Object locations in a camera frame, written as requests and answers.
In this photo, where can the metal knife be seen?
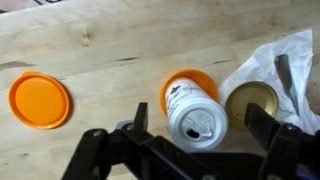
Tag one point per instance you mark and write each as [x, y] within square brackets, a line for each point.
[286, 78]

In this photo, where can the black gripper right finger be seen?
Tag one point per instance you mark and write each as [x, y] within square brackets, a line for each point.
[283, 146]

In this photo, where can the white spice container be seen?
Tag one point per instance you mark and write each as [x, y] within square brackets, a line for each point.
[196, 116]

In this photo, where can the gold metal jar lid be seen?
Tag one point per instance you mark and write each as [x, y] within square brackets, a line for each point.
[240, 100]

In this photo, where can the white crumpled napkin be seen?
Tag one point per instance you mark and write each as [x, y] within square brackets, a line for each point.
[263, 66]

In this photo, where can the orange plastic lid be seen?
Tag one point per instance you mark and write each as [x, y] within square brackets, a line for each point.
[39, 100]

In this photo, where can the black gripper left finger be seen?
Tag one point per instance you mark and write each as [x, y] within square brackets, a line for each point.
[100, 153]

